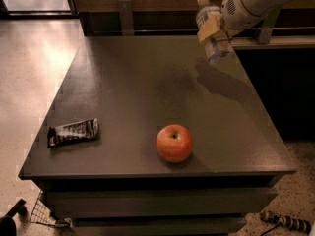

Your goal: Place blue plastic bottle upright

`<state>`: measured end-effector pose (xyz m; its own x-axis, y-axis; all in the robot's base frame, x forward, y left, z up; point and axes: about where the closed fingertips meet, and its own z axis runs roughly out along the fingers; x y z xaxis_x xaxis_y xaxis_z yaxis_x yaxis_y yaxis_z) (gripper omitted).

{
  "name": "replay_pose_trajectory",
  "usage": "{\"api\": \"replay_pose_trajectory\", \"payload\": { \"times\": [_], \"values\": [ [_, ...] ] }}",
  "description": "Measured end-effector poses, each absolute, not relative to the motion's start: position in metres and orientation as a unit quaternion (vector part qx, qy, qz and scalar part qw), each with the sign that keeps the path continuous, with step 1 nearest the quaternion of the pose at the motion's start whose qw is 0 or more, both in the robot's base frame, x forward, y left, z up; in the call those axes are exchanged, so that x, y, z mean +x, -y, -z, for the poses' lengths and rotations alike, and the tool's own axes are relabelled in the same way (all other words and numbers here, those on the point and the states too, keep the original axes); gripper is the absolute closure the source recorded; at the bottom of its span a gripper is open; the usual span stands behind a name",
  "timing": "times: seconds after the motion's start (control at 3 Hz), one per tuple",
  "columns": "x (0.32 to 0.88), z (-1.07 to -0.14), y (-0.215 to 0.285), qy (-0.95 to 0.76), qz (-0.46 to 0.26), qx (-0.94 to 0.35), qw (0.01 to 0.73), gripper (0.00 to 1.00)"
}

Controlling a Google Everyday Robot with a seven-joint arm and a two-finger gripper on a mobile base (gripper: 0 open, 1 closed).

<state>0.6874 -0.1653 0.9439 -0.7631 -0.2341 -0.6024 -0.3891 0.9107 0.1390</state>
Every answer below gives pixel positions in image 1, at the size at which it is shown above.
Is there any clear plastic tea bottle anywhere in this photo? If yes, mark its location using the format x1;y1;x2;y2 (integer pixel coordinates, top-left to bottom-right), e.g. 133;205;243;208
196;0;234;64

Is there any dark snack bar wrapper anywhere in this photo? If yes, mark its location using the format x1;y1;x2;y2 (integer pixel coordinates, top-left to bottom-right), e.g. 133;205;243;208
47;118;99;148

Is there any right metal bracket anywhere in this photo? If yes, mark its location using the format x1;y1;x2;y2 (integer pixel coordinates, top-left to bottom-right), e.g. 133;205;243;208
255;6;282;44

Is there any dark grey table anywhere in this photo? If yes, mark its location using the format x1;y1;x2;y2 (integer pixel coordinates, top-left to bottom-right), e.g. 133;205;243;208
20;36;294;236

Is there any red apple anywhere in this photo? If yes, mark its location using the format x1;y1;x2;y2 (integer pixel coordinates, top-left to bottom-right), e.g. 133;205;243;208
156;124;193;163

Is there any metal bracket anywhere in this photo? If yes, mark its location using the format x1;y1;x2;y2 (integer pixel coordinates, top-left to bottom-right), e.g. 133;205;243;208
118;0;135;36
255;6;282;44

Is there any black object on floor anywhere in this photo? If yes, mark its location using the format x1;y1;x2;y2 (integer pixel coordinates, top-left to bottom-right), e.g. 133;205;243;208
0;199;27;236

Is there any wire mesh basket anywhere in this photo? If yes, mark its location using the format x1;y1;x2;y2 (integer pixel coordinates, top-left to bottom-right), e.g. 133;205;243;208
30;192;71;228

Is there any left metal bracket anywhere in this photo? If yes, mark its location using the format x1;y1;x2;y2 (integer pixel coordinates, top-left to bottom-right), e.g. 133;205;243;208
118;0;135;36

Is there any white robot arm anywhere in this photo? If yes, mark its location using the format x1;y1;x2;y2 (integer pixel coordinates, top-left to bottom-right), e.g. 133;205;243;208
196;0;290;43

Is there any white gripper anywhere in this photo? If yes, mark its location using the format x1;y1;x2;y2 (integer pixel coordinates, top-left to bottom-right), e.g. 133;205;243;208
196;0;263;44

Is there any striped power strip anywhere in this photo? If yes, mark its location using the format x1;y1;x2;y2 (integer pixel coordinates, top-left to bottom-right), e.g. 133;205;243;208
260;210;312;233

